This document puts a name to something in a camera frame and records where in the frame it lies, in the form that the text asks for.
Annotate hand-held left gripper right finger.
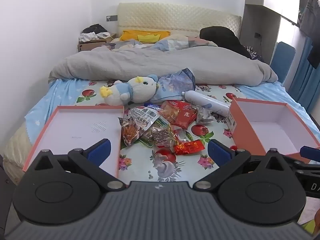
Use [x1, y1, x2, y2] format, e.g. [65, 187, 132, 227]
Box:
[192, 139, 288, 192]

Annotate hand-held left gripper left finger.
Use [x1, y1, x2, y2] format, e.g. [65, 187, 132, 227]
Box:
[32, 139, 127, 192]

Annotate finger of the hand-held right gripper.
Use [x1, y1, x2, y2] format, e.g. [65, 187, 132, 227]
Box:
[285, 146, 320, 172]

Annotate orange cardboard box lid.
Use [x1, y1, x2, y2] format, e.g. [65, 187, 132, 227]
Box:
[22, 105, 125, 179]

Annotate small red snack packet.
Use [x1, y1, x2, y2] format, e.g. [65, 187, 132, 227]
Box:
[173, 140, 205, 155]

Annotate silver snack packet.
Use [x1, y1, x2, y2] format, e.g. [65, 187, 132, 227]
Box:
[196, 106, 215, 125]

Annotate clear white label snack packet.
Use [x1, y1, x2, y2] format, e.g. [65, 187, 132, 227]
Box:
[118, 106, 160, 147]

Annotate orange cardboard box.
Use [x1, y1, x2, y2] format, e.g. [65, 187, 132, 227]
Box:
[226, 98, 320, 162]

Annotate green brown dried tofu packet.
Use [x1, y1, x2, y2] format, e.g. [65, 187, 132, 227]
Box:
[139, 119, 177, 147]

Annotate large red clear snack packet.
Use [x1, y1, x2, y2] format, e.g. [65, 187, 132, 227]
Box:
[159, 100, 198, 130]

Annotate floral bed sheet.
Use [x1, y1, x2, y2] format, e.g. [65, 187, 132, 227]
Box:
[25, 79, 320, 183]

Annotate white spray bottle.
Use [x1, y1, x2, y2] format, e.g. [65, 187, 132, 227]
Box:
[183, 90, 230, 117]

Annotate blue curtain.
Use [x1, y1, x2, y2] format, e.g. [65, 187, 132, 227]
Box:
[287, 36, 320, 115]

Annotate white blue plush toy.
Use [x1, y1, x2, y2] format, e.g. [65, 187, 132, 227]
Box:
[100, 74, 159, 106]

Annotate blue floral tissue pack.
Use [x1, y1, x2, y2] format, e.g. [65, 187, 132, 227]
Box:
[150, 67, 196, 103]

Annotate blue chair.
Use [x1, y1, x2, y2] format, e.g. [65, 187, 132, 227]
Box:
[270, 42, 296, 84]

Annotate grey duvet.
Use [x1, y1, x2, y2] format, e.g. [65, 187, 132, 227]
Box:
[48, 45, 278, 85]

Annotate dark patterned cloth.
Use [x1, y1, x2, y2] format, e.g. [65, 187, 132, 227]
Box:
[244, 45, 263, 62]

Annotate brown cardboard box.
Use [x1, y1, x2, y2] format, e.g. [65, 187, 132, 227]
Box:
[77, 34, 117, 53]

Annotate black clothing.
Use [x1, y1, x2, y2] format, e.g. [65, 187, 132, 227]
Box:
[199, 26, 253, 59]

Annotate patchwork blanket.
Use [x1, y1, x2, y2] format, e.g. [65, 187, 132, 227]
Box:
[104, 34, 218, 53]

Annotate pile of clothes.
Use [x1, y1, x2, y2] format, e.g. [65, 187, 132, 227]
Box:
[79, 24, 110, 42]

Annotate yellow pillow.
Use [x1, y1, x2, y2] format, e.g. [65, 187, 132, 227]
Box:
[119, 30, 171, 42]

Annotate hanging dark clothes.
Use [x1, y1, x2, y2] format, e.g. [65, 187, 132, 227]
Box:
[299, 0, 320, 69]

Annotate cream quilted headboard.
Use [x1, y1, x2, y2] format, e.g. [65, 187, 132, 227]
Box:
[117, 2, 242, 40]

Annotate grey wall cabinet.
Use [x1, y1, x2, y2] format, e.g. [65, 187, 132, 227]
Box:
[241, 0, 300, 65]

